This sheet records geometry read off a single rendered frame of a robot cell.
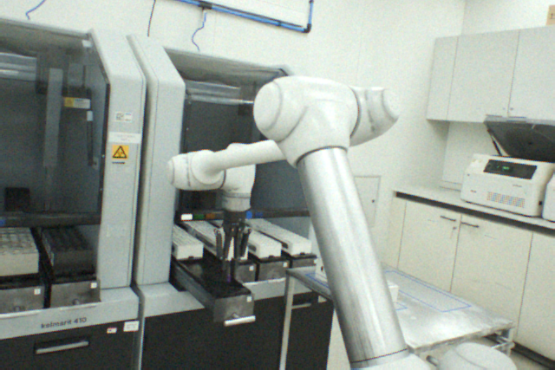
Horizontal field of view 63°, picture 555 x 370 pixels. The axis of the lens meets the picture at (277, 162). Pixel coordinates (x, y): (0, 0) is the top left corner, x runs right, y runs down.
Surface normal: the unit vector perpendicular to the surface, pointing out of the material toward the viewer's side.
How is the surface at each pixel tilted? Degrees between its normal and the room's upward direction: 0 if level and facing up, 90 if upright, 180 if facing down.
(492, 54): 90
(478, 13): 90
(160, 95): 90
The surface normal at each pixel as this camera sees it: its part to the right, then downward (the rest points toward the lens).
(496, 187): -0.85, -0.04
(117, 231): 0.55, 0.13
